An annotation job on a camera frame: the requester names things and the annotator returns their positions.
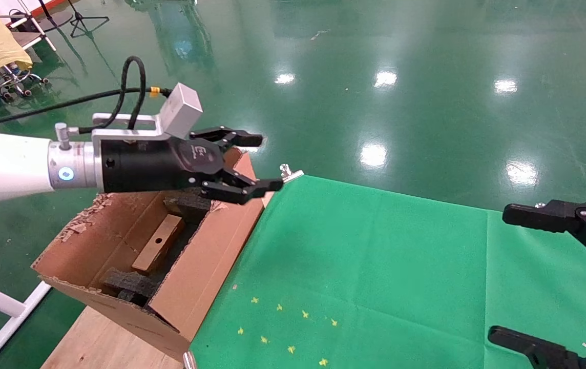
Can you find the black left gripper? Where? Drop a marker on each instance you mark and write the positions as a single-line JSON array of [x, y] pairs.
[[149, 164]]

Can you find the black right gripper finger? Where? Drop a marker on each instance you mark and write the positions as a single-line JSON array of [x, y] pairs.
[[554, 218], [528, 348]]

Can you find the brown cardboard box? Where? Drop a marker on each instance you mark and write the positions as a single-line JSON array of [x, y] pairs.
[[157, 246]]

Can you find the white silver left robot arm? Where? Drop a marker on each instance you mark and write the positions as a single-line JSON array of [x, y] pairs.
[[1, 164]]

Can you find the large open cardboard carton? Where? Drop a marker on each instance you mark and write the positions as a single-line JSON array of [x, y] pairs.
[[211, 266]]

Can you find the green cloth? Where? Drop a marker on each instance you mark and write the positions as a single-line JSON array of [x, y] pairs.
[[400, 266]]

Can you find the black tripod stand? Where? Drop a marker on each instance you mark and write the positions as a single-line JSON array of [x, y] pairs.
[[84, 21]]

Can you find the black round base stand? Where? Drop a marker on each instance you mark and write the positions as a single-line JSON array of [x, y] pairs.
[[56, 20]]

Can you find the office chair wheel base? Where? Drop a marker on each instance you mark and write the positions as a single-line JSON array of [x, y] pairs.
[[16, 82]]

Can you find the white metal rack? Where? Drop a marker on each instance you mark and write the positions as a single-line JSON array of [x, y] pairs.
[[29, 38]]

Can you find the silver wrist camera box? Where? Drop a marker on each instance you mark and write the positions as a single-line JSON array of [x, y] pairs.
[[180, 110]]

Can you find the white table frame leg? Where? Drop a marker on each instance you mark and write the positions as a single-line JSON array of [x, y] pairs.
[[1, 312]]

